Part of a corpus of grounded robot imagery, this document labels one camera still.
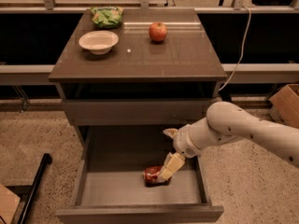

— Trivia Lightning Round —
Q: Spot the red coke can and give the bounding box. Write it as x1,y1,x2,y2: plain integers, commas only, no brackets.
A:
143,166,170,187

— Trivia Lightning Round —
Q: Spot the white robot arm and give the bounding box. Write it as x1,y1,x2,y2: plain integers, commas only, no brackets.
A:
157,102,299,182

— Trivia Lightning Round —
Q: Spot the metal railing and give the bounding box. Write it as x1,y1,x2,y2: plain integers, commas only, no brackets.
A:
0,0,299,86

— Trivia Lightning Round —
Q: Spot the red apple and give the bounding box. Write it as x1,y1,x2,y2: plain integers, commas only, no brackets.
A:
149,22,167,42

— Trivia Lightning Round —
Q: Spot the white cable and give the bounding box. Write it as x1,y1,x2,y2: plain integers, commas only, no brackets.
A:
218,6,252,92

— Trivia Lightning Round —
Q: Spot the white bowl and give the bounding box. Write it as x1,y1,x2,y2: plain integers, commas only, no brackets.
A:
78,31,119,55

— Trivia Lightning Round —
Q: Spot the black pole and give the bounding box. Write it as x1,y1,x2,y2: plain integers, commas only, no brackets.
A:
17,153,52,224

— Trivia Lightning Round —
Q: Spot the open middle drawer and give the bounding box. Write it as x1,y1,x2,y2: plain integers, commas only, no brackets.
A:
57,125,223,224

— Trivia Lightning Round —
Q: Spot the grey drawer cabinet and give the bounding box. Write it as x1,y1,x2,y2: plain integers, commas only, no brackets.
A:
48,7,227,147

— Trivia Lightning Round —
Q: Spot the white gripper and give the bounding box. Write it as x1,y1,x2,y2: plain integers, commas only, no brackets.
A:
157,125,201,182

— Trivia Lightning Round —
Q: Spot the cardboard box left corner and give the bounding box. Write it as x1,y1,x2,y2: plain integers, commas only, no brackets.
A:
0,184,20,224

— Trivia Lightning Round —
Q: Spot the cardboard box right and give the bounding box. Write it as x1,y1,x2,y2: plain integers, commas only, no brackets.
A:
270,84,299,128

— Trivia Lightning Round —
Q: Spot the closed top drawer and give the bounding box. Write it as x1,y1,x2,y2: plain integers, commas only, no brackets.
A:
62,99,215,126

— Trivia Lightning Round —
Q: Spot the green chip bag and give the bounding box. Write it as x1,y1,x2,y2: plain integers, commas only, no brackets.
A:
91,7,123,29

